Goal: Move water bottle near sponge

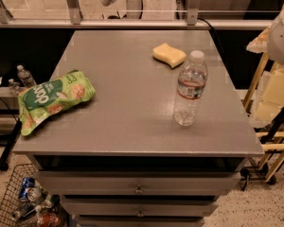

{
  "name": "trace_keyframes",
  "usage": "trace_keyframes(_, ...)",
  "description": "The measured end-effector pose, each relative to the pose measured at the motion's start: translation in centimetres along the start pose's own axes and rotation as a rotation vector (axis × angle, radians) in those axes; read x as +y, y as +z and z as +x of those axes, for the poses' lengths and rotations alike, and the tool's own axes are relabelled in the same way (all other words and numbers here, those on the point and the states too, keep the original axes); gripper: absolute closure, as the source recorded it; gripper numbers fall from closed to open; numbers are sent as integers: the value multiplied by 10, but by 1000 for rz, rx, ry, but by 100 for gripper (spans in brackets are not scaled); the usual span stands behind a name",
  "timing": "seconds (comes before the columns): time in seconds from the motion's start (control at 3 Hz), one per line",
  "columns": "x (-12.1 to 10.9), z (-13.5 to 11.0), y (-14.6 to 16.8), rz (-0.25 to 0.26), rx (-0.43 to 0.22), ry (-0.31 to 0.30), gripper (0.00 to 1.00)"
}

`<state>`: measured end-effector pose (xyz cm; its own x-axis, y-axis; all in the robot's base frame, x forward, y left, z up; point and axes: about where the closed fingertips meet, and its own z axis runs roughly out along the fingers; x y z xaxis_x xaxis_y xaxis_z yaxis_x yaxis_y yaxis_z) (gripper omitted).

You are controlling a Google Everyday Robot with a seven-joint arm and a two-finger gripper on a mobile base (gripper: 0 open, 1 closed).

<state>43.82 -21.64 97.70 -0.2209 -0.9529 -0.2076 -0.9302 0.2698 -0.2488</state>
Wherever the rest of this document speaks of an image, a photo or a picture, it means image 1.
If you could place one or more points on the small water bottle on shelf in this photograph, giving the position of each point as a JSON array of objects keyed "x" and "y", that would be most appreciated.
[{"x": 25, "y": 76}]

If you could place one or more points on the silver can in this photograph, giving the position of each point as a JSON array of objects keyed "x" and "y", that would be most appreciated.
[{"x": 34, "y": 194}]

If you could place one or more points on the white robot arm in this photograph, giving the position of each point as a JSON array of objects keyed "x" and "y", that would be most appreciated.
[{"x": 275, "y": 45}]

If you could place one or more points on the grey drawer cabinet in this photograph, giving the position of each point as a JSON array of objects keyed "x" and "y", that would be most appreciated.
[{"x": 121, "y": 160}]

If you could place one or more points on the blue soda can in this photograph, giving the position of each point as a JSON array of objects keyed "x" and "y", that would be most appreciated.
[{"x": 27, "y": 183}]

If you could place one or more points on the yellow sponge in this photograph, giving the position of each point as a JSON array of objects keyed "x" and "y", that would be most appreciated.
[{"x": 172, "y": 56}]

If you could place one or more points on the wire basket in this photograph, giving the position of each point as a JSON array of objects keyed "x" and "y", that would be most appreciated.
[{"x": 10, "y": 200}]

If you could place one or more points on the clear plastic water bottle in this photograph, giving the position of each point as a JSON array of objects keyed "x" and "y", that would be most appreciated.
[{"x": 190, "y": 88}]

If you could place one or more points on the green snack bag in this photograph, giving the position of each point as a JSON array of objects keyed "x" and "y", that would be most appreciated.
[{"x": 40, "y": 102}]

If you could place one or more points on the black pole stand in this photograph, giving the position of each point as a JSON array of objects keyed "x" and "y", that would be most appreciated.
[{"x": 4, "y": 166}]

